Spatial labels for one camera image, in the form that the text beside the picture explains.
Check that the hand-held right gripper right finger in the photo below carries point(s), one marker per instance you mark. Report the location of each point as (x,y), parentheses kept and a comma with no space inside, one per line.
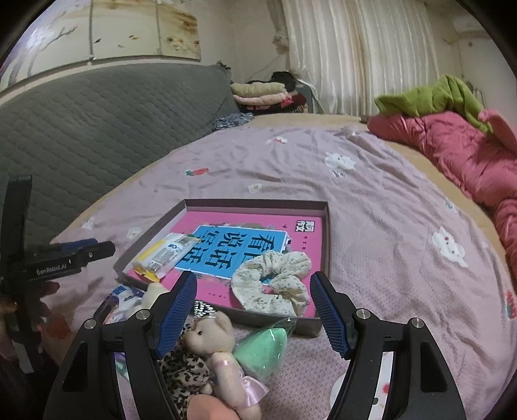
(329,315)

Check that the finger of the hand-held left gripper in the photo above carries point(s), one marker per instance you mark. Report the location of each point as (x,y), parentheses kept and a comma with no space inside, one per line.
(99,251)
(76,243)

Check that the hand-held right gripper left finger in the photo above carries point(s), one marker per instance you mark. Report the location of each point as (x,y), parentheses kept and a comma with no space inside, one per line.
(177,313)

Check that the green makeup sponge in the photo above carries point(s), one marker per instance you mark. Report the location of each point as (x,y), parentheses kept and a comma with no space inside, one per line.
(254,351)

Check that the shallow grey cardboard box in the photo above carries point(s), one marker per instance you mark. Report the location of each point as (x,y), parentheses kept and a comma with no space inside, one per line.
(311,226)

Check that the pink soft toy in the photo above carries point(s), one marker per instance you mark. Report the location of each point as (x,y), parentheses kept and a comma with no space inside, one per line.
(210,408)

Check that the person's left hand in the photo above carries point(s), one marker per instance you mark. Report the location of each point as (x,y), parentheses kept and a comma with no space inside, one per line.
(49,290)

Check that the pink book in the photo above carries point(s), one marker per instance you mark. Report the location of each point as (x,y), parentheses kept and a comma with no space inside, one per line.
(210,291)

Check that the yellow white tissue packet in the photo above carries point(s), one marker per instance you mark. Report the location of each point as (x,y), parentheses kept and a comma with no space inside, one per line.
(163,254)

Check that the green toy in plastic bag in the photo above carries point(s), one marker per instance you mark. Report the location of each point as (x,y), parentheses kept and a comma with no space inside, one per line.
(278,262)

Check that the white floral cloth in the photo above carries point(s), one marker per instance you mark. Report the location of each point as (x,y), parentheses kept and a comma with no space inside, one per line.
(377,389)

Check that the grey quilted headboard cover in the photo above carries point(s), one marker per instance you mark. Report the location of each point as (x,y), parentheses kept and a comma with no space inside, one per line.
(101,133)

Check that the purple printed bedsheet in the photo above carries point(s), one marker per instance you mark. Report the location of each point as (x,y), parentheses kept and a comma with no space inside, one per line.
(282,169)

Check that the dark patterned cloth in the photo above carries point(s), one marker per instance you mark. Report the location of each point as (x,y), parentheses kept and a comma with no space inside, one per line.
(232,121)

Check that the pink quilt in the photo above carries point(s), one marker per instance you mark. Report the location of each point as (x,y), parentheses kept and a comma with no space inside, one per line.
(452,153)

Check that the dark folded clothing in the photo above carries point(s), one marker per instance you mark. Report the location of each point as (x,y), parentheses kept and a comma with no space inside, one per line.
(266,109)

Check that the blue chair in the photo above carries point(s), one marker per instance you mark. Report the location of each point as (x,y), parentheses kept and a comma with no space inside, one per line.
(309,97)

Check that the folded pink blanket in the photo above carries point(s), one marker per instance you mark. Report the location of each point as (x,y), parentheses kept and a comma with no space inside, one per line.
(262,99)

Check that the folded beige blanket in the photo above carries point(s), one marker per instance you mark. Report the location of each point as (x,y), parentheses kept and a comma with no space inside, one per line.
(256,89)

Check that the black bag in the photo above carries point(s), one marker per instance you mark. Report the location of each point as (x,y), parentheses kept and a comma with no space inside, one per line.
(282,78)

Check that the green blanket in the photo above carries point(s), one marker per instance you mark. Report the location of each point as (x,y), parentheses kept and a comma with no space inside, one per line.
(440,95)

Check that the white striped curtain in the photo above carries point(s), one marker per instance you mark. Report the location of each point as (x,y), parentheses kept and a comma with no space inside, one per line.
(363,52)

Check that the white air conditioner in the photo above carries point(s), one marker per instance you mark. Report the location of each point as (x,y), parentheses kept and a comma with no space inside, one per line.
(468,26)

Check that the floral wall painting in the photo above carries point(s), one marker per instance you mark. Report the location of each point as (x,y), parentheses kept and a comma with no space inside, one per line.
(121,32)

